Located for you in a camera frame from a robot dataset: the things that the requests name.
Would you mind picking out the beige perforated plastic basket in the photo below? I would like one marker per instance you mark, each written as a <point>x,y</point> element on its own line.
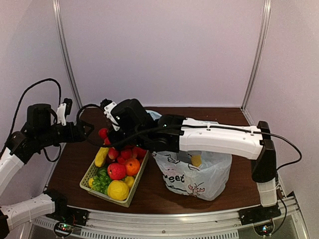
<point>92,172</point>

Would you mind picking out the small yellow lemon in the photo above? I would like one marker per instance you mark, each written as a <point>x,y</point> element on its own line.
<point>129,180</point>

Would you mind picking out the large yellow lemon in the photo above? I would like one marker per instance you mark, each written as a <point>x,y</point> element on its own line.
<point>118,190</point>

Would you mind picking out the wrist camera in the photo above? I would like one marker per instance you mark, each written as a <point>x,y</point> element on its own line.
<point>63,111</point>
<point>107,106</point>

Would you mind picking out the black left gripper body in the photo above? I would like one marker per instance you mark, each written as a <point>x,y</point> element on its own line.
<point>67,137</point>

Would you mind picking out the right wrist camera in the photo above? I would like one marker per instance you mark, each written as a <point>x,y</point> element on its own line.
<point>107,106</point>

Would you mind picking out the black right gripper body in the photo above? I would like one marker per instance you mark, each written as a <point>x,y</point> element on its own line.
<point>118,144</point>

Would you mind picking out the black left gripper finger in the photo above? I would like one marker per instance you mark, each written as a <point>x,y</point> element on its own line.
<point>82,125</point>
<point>87,137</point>

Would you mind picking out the red lychee bunch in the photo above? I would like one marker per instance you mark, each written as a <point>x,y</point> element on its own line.
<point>121,156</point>

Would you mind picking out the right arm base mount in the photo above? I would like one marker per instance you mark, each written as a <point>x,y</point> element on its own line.
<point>261,218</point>

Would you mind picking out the left aluminium frame post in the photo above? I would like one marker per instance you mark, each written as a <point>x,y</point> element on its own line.
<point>65,53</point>

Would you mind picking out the red apple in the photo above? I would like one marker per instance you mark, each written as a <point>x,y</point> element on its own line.
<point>116,171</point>

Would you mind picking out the light blue plastic bag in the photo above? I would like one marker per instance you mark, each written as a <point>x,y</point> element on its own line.
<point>206,182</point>

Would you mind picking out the right aluminium frame post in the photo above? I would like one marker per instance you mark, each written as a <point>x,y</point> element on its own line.
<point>265,20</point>

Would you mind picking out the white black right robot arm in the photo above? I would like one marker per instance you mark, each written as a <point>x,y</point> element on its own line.
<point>132,125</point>

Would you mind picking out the aluminium frame post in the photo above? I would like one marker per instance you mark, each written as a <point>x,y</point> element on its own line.
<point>65,53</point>
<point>265,20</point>

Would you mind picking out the long yellow fruit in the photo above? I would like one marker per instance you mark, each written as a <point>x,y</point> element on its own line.
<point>101,156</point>

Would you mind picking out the front aluminium rail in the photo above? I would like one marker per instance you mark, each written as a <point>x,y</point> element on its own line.
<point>227,224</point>

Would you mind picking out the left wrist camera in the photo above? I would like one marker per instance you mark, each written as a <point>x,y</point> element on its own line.
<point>63,111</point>

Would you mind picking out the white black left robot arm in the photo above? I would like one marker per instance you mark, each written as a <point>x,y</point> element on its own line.
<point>43,128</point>

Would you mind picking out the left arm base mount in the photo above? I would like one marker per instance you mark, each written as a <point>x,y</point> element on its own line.
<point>69,219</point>

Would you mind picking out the green grape bunch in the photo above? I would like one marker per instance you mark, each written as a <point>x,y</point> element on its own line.
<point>100,184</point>

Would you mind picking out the orange fruit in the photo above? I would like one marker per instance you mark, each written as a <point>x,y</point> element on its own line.
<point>132,166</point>

